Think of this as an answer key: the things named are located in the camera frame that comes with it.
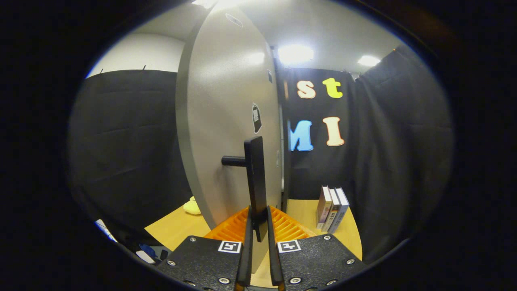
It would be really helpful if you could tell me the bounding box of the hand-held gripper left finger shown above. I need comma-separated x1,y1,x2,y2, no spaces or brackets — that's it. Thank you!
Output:
156,206,254,291

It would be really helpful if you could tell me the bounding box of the blue grey book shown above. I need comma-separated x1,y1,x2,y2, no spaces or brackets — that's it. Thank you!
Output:
329,187,350,234

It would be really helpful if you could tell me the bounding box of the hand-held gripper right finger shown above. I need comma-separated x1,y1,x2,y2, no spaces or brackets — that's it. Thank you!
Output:
267,205,366,291

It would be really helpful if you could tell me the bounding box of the blue and white object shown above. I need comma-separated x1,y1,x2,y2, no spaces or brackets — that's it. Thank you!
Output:
135,242,170,265

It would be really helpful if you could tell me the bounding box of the white spine book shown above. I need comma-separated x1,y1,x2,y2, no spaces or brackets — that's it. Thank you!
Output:
323,188,342,232

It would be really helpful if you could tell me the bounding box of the black backdrop cloth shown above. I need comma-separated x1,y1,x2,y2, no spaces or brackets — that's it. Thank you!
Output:
68,45,455,263

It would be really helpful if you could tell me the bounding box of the pale yellow object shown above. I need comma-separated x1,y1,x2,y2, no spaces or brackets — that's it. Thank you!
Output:
183,197,202,215

